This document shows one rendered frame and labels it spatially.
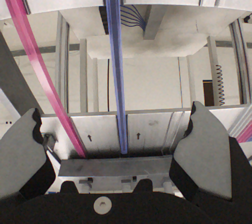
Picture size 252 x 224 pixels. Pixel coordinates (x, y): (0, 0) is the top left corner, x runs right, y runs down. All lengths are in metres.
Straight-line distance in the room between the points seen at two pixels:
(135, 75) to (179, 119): 1.73
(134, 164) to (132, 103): 1.61
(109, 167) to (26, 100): 0.25
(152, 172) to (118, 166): 0.09
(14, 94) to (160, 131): 0.30
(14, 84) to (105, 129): 0.19
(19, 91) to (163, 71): 1.92
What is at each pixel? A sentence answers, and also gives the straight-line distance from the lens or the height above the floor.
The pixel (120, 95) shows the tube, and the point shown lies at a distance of 0.22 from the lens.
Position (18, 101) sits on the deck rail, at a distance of 0.31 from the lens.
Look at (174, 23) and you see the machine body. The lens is 0.68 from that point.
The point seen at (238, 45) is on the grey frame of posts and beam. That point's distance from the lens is 0.74.
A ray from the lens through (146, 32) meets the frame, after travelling 0.62.
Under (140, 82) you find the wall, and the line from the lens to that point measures 2.00.
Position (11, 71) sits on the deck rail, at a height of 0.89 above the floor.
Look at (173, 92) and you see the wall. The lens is 2.08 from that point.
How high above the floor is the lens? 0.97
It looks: 4 degrees down
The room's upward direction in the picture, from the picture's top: 177 degrees clockwise
